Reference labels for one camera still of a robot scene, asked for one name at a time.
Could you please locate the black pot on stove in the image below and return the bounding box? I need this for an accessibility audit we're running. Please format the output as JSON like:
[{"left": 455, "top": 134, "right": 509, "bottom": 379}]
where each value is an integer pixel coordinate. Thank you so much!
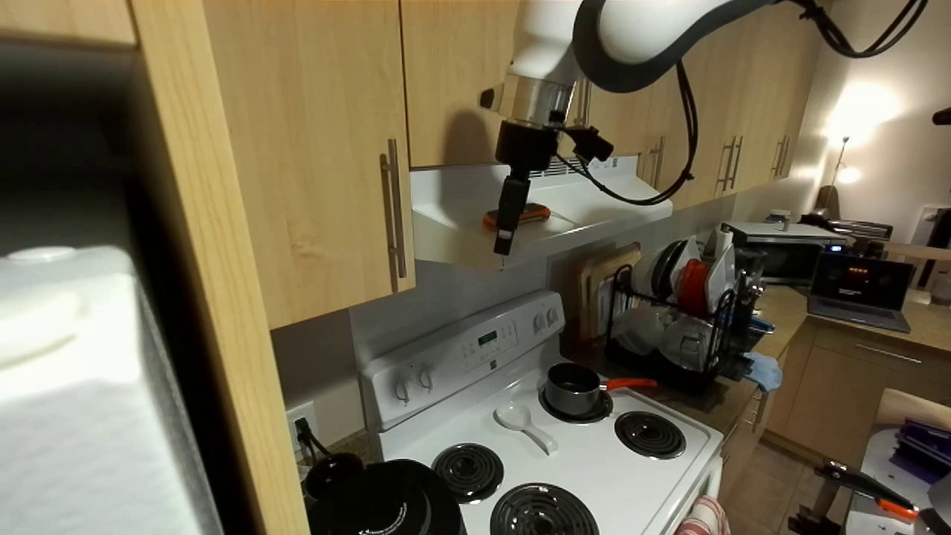
[{"left": 323, "top": 456, "right": 470, "bottom": 535}]

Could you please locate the white range hood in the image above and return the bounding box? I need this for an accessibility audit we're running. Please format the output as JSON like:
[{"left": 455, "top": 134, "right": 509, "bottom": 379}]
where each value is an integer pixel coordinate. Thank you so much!
[{"left": 408, "top": 150, "right": 678, "bottom": 272}]

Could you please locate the white wall outlet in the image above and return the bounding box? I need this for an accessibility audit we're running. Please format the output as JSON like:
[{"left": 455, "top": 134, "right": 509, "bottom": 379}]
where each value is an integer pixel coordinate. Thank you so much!
[{"left": 283, "top": 399, "right": 321, "bottom": 451}]

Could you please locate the large light wood cabinet door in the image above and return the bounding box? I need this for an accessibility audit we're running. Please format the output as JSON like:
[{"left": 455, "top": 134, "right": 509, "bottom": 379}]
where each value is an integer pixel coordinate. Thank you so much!
[{"left": 200, "top": 0, "right": 418, "bottom": 333}]

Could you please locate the silver toaster oven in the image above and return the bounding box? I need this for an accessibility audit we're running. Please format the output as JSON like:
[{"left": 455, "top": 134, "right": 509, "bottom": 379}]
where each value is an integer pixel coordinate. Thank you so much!
[{"left": 726, "top": 216, "right": 856, "bottom": 289}]

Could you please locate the black wire dish rack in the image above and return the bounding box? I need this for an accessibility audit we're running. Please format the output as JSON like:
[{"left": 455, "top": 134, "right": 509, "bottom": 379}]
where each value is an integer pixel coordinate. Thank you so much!
[{"left": 602, "top": 257, "right": 773, "bottom": 396}]

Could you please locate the small black pan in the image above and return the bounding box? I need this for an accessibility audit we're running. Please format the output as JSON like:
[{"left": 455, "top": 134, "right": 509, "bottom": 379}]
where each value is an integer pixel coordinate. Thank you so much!
[{"left": 537, "top": 384, "right": 617, "bottom": 425}]

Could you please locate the black power plug cable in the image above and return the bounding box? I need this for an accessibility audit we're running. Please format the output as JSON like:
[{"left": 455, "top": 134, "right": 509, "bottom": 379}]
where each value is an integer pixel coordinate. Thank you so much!
[{"left": 290, "top": 416, "right": 336, "bottom": 468}]

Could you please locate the blue book stack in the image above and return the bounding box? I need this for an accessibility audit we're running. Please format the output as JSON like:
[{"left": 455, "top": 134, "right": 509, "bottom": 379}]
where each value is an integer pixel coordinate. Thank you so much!
[{"left": 888, "top": 416, "right": 951, "bottom": 483}]

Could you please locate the large black coil burner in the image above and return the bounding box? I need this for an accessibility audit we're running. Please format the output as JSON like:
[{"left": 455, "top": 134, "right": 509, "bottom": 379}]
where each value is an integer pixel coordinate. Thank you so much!
[{"left": 488, "top": 480, "right": 602, "bottom": 535}]

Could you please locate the red dish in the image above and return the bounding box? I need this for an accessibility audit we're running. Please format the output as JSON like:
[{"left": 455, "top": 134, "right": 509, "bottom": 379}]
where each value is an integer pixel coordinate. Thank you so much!
[{"left": 674, "top": 256, "right": 712, "bottom": 320}]

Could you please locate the small black coil burner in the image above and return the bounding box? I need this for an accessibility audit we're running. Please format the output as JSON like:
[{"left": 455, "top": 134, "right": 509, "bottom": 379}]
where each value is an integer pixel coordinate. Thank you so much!
[
  {"left": 430, "top": 439, "right": 504, "bottom": 504},
  {"left": 611, "top": 409, "right": 690, "bottom": 459}
]

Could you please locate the wood lower cabinet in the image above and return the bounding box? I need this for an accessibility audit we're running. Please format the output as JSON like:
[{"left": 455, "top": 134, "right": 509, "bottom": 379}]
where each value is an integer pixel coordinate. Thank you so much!
[{"left": 760, "top": 283, "right": 951, "bottom": 468}]

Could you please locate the grey open laptop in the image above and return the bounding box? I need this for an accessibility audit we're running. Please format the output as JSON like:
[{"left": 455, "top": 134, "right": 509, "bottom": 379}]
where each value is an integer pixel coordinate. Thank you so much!
[{"left": 806, "top": 253, "right": 919, "bottom": 336}]

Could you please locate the lit floor lamp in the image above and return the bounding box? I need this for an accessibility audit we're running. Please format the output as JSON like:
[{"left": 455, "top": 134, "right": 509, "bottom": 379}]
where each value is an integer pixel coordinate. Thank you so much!
[{"left": 825, "top": 131, "right": 865, "bottom": 190}]

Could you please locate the black orange tool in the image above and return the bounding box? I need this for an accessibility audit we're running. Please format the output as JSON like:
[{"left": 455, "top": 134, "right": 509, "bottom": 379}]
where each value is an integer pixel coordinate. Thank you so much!
[{"left": 786, "top": 453, "right": 951, "bottom": 535}]

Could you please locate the orange black digital thermometer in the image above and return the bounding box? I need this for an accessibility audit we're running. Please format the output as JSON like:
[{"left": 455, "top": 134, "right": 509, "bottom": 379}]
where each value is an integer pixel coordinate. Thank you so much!
[{"left": 480, "top": 201, "right": 553, "bottom": 232}]

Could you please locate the red white striped towel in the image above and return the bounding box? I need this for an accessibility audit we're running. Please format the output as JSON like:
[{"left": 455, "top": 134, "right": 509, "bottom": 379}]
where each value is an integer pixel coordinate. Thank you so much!
[{"left": 678, "top": 492, "right": 736, "bottom": 535}]

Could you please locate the white upright dish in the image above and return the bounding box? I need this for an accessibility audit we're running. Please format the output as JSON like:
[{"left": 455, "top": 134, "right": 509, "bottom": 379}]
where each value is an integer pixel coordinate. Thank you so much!
[{"left": 703, "top": 226, "right": 743, "bottom": 311}]

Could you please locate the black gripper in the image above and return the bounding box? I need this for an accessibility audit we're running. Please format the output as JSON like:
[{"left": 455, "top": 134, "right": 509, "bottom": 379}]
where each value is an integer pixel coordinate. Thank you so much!
[{"left": 491, "top": 122, "right": 558, "bottom": 257}]

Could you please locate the wooden cutting board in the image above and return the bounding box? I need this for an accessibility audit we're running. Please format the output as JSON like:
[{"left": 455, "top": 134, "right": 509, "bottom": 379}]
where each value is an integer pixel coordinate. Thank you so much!
[{"left": 575, "top": 242, "right": 648, "bottom": 351}]

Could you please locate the black saucepan with orange handle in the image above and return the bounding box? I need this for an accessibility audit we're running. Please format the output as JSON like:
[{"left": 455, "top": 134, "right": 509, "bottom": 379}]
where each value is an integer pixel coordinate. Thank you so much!
[{"left": 540, "top": 358, "right": 663, "bottom": 419}]

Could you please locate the white textured box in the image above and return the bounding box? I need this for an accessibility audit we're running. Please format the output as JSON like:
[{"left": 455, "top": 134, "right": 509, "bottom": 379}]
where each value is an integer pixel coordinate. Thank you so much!
[{"left": 0, "top": 242, "right": 222, "bottom": 535}]

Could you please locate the pale blue cloth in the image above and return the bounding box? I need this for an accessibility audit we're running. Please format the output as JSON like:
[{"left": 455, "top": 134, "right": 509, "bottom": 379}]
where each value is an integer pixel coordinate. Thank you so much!
[{"left": 739, "top": 351, "right": 786, "bottom": 396}]

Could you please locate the white electric stove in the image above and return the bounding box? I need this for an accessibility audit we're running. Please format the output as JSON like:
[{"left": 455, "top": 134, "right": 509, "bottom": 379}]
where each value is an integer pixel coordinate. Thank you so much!
[{"left": 356, "top": 289, "right": 727, "bottom": 535}]

